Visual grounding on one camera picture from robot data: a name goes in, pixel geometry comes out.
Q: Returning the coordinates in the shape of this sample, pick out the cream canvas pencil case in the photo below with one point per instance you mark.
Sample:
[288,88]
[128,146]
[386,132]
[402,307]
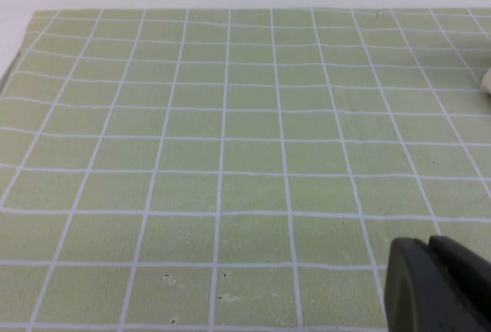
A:
[487,83]

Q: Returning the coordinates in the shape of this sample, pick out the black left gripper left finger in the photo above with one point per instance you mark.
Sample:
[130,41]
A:
[414,293]

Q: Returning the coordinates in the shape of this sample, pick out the green white-grid table mat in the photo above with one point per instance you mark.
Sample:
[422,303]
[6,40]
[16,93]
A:
[230,155]

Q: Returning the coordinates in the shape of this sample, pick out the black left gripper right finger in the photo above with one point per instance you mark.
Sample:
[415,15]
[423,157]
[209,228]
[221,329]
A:
[472,286]

